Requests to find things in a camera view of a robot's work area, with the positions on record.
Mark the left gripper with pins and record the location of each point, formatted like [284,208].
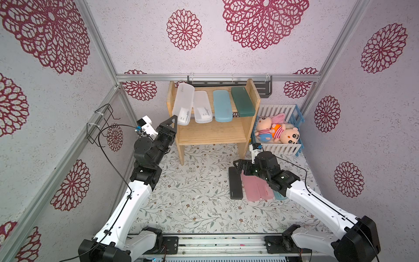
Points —
[169,134]

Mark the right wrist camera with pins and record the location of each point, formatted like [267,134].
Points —
[255,149]

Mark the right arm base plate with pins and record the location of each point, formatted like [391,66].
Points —
[280,244]

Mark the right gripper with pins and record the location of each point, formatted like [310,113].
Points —
[246,167]

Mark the dark green pencil case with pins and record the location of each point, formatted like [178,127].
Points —
[243,102]

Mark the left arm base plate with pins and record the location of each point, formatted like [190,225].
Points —
[168,245]

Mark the black pencil case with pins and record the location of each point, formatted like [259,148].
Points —
[235,184]

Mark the frosted white pencil case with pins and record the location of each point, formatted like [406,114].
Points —
[202,107]
[183,103]

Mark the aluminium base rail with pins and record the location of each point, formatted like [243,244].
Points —
[222,245]

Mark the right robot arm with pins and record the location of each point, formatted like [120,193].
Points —
[352,239]

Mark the black wire wall rack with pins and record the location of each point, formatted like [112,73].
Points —
[103,116]

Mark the dark grey wall shelf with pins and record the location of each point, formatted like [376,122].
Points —
[264,88]

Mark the teal pencil case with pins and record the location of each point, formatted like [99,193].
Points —
[278,196]

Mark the pink pencil case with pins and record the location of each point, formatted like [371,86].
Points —
[251,187]
[265,192]

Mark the cartoon boy plush toy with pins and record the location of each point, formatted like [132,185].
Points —
[285,134]

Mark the white blue toy crib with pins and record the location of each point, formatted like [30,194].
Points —
[292,116]

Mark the wooden two-tier shelf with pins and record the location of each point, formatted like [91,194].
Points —
[238,131]

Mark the light blue pencil case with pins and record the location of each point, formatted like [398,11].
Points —
[222,106]

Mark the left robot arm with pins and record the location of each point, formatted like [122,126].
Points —
[112,243]

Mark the pink pig plush toy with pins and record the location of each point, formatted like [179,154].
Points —
[266,127]

